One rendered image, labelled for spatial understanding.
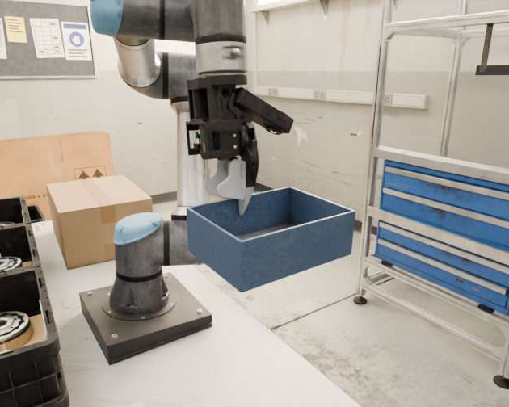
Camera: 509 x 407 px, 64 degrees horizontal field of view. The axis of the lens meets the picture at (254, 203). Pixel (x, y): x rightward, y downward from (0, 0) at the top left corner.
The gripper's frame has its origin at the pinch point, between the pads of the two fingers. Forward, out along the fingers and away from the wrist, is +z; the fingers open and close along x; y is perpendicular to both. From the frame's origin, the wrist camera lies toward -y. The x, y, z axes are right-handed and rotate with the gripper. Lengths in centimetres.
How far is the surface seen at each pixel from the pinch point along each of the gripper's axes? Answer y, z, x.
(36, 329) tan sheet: 31, 26, -32
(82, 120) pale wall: -41, -8, -344
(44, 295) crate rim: 28.8, 16.7, -24.8
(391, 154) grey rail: -138, 13, -83
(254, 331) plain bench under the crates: -15.3, 39.9, -24.1
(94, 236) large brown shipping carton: 8, 25, -84
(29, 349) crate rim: 32.8, 18.0, -9.3
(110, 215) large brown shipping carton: 3, 18, -83
